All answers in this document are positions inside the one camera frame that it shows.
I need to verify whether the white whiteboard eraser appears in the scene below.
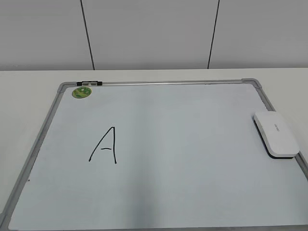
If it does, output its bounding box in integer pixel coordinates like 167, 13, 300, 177
254, 111, 300, 159

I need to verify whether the grey framed whiteboard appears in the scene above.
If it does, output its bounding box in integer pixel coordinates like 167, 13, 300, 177
0, 78, 308, 231

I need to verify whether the black silver board clip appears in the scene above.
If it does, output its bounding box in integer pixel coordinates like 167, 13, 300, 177
76, 81, 103, 86

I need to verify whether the green round magnet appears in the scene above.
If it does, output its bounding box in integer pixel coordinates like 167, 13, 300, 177
72, 87, 92, 99

